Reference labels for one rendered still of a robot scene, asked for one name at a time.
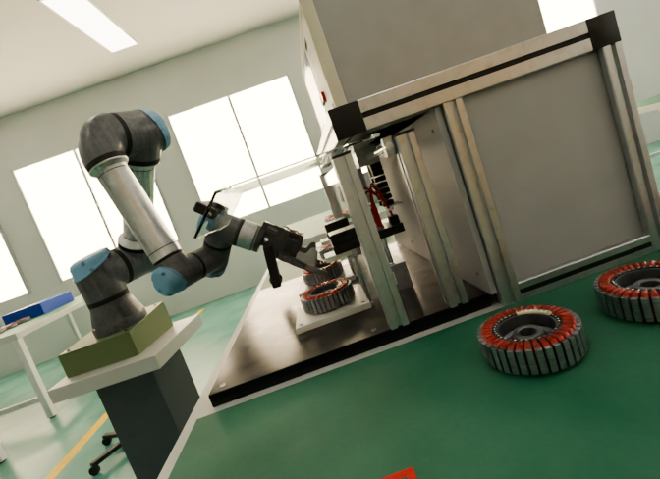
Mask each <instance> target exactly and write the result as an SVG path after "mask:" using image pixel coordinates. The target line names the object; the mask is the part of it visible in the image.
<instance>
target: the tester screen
mask: <svg viewBox="0 0 660 479"><path fill-rule="evenodd" d="M305 78H306V88H307V90H308V93H309V96H310V99H311V102H312V105H313V108H314V111H315V113H316V116H317V119H318V114H319V115H320V118H321V121H322V124H321V125H320V122H319V119H318V122H319V125H320V127H321V130H322V126H323V123H324V122H323V119H322V116H321V113H320V110H319V108H320V99H319V97H318V104H317V101H316V98H315V96H314V93H313V90H314V82H315V80H314V77H313V74H312V71H311V68H310V66H309V63H308V61H307V58H306V55H305Z"/></svg>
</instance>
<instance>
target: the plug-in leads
mask: <svg viewBox="0 0 660 479"><path fill-rule="evenodd" d="M372 188H374V189H375V190H376V191H377V193H378V194H379V195H380V196H379V195H378V194H377V193H376V192H374V191H373V190H372ZM363 189H367V191H366V192H365V195H366V194H367V193H369V197H370V203H371V208H372V213H373V215H374V218H375V221H376V225H377V226H376V227H378V228H382V229H383V228H385V227H384V225H383V224H382V221H381V219H380V216H379V213H378V209H377V207H376V205H375V202H374V199H373V194H374V195H375V196H377V197H378V198H379V199H380V200H381V201H382V202H383V203H384V204H385V205H386V207H387V209H385V210H386V211H389V212H390V214H391V215H390V216H388V221H389V224H390V225H392V226H393V225H396V224H399V223H400V219H399V216H398V215H397V214H393V213H392V211H391V210H392V209H394V207H389V205H388V203H387V201H386V199H385V198H384V196H383V195H382V193H381V192H380V190H379V189H378V187H377V186H376V185H375V184H374V183H371V184H370V187H369V188H367V187H364V188H363Z"/></svg>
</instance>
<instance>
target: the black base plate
mask: <svg viewBox="0 0 660 479"><path fill-rule="evenodd" d="M388 246H389V249H390V252H391V255H392V256H394V255H398V256H399V257H401V258H402V259H403V260H405V261H406V264H407V267H408V270H409V273H410V276H411V279H412V284H413V286H412V287H409V288H406V289H403V290H401V291H399V294H400V297H401V300H402V303H403V306H404V308H405V310H406V313H407V316H408V319H409V322H410V324H408V325H405V326H403V325H399V326H398V328H397V329H394V330H391V328H390V326H389V325H388V323H387V320H386V317H385V314H384V311H383V308H382V305H381V303H380V300H379V297H378V294H377V291H376V288H375V286H374V283H373V281H372V278H371V275H370V272H369V269H368V266H367V265H366V263H365V261H364V258H363V255H362V254H361V255H358V257H357V263H358V266H359V268H360V271H361V273H362V276H363V279H364V282H365V285H366V287H367V290H368V293H369V296H370V299H371V301H374V305H373V306H371V308H368V309H366V310H363V311H361V312H358V313H356V314H353V315H350V316H347V317H345V318H342V319H339V320H336V321H334V322H331V323H328V324H325V325H323V326H320V327H317V328H314V329H312V330H309V331H306V332H303V333H301V334H297V331H296V322H297V311H298V305H301V301H300V297H299V288H300V281H302V280H303V276H300V277H297V278H294V279H293V280H290V281H287V282H284V283H282V286H281V287H280V288H276V289H273V288H272V287H270V288H268V289H265V290H262V291H259V293H258V295H257V297H256V299H255V301H254V303H253V305H252V307H251V309H250V311H249V313H248V315H247V318H246V320H245V322H244V325H243V327H242V328H241V330H240V332H239V334H238V336H237V338H236V340H235V342H234V344H233V346H232V348H231V350H230V352H229V354H228V356H227V358H226V360H225V362H224V365H223V367H222V369H221V371H220V373H219V375H218V377H217V379H216V381H215V383H214V385H213V387H212V389H211V391H210V393H209V395H208V397H209V399H210V401H211V404H212V406H213V407H216V406H219V405H221V404H224V403H227V402H230V401H232V400H235V399H239V398H242V397H245V396H248V395H250V394H253V393H256V392H259V391H261V390H264V389H267V388H269V387H272V386H275V385H278V384H280V383H283V382H286V381H289V380H291V379H294V378H297V377H300V376H301V375H304V374H307V373H309V372H312V371H315V370H318V369H320V368H323V367H326V366H329V365H331V364H334V363H337V362H339V361H342V360H345V359H348V358H350V357H353V356H356V355H359V354H361V353H364V352H367V351H370V350H372V349H375V348H378V347H380V346H385V345H387V344H389V343H392V342H395V341H398V340H400V339H403V338H406V337H408V336H411V335H414V334H417V333H419V332H422V331H425V330H428V329H430V328H433V327H436V326H439V325H441V324H444V323H447V322H449V321H452V320H455V319H458V318H460V317H463V316H466V315H469V314H471V313H473V312H476V311H478V310H481V309H484V308H487V307H489V306H492V303H491V300H490V297H489V294H488V293H486V292H485V291H483V290H481V289H479V288H477V287H476V286H474V285H472V284H470V283H469V282H467V281H465V280H463V279H462V280H463V283H464V287H465V290H466V293H467V298H468V302H467V303H464V304H462V303H459V304H458V306H456V307H453V308H451V307H450V306H449V304H446V303H445V301H444V298H443V295H442V293H441V290H440V286H439V283H438V280H437V277H436V274H435V271H434V268H433V265H432V262H431V261H430V260H428V259H426V258H424V257H422V256H421V255H419V254H417V253H415V252H414V251H412V250H410V249H408V248H407V247H405V246H403V245H401V244H399V243H398V242H393V243H390V244H388Z"/></svg>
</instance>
